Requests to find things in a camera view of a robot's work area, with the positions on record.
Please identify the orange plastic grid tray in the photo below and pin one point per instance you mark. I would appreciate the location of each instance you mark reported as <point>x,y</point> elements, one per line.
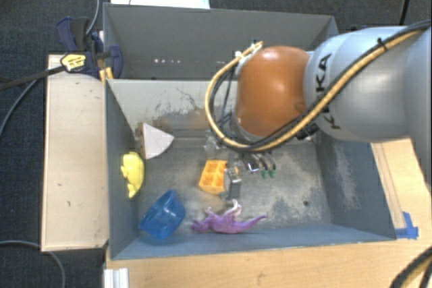
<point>212,178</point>

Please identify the purple toy dinosaur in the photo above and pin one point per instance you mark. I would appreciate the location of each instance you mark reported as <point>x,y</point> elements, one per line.
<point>224,223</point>

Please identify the grey metal bin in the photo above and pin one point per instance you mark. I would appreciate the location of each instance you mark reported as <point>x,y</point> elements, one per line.
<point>290,192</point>

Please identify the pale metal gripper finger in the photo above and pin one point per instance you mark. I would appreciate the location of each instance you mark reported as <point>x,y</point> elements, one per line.
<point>229,182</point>
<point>237,187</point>

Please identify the blue clear plastic cup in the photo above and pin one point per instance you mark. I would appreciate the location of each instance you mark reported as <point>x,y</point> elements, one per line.
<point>162,216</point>

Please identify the pale wood board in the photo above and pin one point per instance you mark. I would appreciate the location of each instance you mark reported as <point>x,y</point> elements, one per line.
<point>74,158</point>

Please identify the white triangular block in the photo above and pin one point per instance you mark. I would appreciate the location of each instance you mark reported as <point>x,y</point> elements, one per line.
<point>154,142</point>

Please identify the black cylinder on white bracket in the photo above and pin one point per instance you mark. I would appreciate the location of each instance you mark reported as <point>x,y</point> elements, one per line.
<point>305,133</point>

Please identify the yellow toy duck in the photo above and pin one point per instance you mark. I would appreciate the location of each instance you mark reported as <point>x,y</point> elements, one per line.
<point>133,172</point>

